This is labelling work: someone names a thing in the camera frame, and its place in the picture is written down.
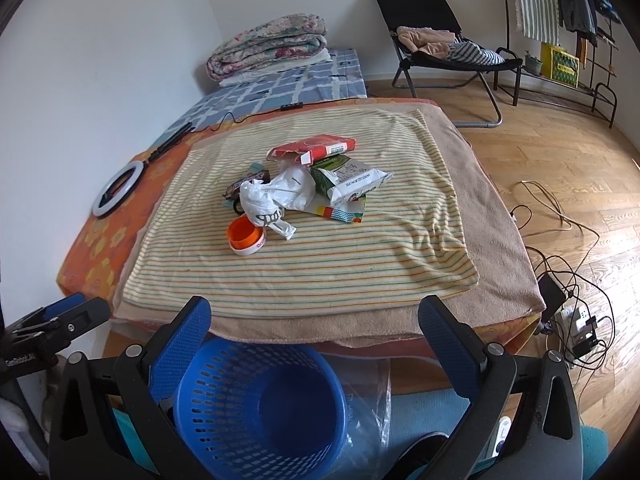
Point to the orange white tape roll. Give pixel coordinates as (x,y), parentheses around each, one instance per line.
(244,238)

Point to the green white wipes pack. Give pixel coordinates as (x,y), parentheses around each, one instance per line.
(341,179)

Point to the black remote on cable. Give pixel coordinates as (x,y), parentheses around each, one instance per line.
(291,106)

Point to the clothes on chair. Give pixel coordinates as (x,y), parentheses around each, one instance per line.
(447,46)

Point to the white power strip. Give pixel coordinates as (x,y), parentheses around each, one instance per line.
(575,325)

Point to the dark hanging jacket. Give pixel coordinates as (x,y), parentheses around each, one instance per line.
(579,16)

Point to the striped yellow towel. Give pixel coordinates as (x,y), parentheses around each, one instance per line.
(409,244)

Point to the clear plastic bag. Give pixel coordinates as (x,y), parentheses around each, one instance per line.
(368,394)

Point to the teal orange-print tube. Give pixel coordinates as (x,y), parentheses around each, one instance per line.
(256,167)

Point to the flat colourful paper wrapper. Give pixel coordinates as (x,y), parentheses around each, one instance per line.
(347,212)

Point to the black clothes rack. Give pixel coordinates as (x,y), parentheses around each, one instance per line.
(595,94)

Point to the yellow green box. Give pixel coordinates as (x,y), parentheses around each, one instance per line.
(559,65)

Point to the striped hanging towel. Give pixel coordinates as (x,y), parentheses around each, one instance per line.
(539,20)

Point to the red snack box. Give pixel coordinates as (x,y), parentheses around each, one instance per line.
(307,151)

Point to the blue checked bed sheet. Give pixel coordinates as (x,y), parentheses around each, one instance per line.
(338,78)

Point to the white ring light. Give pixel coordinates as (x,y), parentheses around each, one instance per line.
(118,188)

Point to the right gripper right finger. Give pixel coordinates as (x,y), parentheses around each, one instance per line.
(482,377)

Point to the folded floral quilt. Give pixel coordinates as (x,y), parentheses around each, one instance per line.
(291,37)

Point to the white plastic bag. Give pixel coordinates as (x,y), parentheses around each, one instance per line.
(265,204)

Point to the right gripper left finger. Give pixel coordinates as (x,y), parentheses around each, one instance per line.
(147,376)

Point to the blue plastic basket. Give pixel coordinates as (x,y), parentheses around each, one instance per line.
(261,411)

